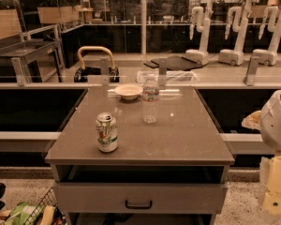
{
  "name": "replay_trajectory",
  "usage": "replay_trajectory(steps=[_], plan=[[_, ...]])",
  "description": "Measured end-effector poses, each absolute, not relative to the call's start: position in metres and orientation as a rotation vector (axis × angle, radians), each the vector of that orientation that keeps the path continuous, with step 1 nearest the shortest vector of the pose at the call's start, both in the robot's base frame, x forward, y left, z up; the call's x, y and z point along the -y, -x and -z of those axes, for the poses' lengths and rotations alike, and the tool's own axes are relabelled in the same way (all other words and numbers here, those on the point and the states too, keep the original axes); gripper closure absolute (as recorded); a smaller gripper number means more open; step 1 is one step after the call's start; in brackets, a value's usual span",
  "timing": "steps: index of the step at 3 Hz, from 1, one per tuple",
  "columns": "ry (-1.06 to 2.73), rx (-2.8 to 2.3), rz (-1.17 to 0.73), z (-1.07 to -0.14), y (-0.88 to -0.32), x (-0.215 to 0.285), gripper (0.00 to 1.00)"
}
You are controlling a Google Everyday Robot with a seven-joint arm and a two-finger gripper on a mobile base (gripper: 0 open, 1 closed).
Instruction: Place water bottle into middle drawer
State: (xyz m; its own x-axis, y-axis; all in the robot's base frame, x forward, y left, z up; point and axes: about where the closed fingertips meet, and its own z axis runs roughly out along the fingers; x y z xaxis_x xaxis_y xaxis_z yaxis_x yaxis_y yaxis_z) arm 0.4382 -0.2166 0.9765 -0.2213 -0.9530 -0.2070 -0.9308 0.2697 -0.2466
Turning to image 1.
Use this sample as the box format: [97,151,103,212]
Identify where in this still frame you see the white background robot right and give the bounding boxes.
[253,6,281,66]

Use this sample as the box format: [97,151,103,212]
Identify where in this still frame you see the wire basket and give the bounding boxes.
[22,187,67,225]

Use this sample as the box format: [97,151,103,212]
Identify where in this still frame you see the white shallow bowl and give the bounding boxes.
[114,83,142,100]

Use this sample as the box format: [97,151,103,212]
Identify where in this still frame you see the yellow sponge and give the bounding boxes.
[39,205,55,225]

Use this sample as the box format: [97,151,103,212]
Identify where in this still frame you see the white background robot middle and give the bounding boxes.
[218,0,259,66]

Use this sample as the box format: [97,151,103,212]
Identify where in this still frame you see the black drawer handle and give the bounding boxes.
[125,200,153,210]

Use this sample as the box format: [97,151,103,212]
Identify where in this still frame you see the grey side table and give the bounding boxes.
[0,23,65,83]

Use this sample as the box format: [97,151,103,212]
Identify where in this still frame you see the black floor mat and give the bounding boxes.
[144,55,203,71]

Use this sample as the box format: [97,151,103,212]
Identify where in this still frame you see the grey drawer cabinet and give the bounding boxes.
[46,87,234,225]

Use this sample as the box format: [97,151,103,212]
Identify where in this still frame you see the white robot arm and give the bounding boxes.
[242,90,281,216]

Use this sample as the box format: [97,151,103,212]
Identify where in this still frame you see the clear plastic water bottle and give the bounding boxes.
[142,74,159,124]

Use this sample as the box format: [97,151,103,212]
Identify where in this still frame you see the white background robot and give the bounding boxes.
[218,0,259,66]
[184,0,222,66]
[253,6,281,66]

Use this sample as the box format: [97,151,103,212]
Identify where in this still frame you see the white background robot left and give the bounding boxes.
[184,0,222,66]

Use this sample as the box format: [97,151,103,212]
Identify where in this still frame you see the green white soda can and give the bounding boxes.
[96,112,118,153]

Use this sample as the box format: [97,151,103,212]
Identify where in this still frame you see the grey middle drawer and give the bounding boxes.
[53,183,227,214]

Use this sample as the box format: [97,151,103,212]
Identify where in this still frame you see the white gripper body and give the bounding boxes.
[259,154,281,216]

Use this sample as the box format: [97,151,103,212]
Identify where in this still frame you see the green snack bag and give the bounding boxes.
[3,202,42,225]

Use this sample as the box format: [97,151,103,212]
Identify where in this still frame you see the clear plastic tray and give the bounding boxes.
[136,70,200,83]

